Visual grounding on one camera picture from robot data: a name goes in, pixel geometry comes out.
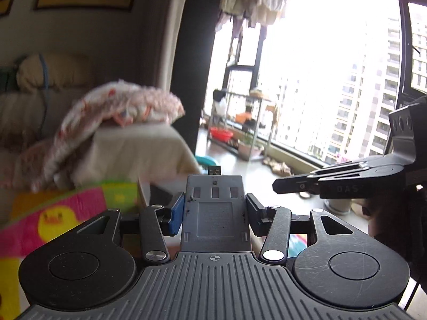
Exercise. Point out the beige sofa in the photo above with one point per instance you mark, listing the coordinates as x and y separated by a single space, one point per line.
133 153

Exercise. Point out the teal basin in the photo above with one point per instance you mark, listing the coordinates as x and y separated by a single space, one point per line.
204 163

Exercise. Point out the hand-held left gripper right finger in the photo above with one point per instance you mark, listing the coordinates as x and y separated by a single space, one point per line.
255 215

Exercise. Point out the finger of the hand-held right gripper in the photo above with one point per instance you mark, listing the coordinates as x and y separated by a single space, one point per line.
353 186
293 185

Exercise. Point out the red basin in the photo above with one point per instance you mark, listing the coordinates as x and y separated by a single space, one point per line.
220 134

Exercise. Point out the metal rack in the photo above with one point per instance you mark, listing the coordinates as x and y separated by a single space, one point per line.
257 130

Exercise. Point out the colourful cartoon play mat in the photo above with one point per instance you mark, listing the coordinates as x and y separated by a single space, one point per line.
50 206

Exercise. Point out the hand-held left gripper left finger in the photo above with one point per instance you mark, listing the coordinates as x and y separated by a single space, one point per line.
176 213

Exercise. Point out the potted plant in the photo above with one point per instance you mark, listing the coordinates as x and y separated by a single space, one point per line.
250 148

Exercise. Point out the black curtain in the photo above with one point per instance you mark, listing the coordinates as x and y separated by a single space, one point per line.
196 56

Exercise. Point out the white jug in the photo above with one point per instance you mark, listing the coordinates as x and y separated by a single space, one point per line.
220 107

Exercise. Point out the beige slippers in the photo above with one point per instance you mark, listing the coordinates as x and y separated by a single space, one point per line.
278 167

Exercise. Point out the floral blanket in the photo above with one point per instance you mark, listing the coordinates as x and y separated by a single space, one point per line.
110 106

